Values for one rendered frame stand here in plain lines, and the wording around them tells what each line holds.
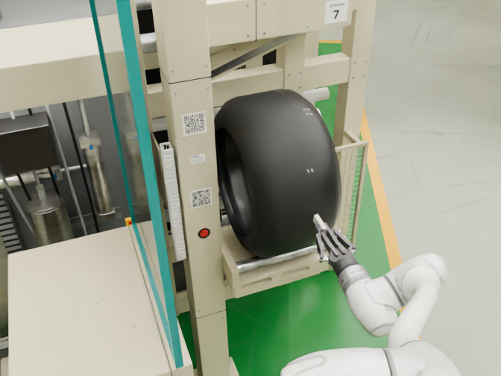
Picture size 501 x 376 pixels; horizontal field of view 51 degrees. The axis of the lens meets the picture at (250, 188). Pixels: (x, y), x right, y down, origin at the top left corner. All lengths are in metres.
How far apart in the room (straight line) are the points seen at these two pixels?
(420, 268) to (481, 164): 3.02
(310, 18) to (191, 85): 0.58
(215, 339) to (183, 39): 1.32
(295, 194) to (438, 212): 2.28
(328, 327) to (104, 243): 1.68
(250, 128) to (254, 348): 1.48
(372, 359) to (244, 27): 1.24
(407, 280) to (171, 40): 0.92
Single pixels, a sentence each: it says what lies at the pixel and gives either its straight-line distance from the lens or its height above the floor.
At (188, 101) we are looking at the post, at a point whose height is 1.59.
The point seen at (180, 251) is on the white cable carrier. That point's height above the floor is 0.99.
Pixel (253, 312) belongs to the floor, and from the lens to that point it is 3.03.
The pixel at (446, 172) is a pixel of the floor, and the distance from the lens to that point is 4.29.
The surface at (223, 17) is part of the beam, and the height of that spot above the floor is 1.73.
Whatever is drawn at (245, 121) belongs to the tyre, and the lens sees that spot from 1.73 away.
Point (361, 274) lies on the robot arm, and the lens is 1.58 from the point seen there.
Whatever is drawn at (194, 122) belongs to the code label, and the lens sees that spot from 1.65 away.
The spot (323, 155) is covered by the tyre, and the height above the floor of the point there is 1.39.
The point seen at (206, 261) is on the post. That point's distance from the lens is 2.01.
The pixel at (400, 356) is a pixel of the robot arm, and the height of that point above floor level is 1.53.
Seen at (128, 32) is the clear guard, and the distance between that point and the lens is 0.79.
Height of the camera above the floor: 2.31
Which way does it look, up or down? 36 degrees down
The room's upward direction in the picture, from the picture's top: 1 degrees counter-clockwise
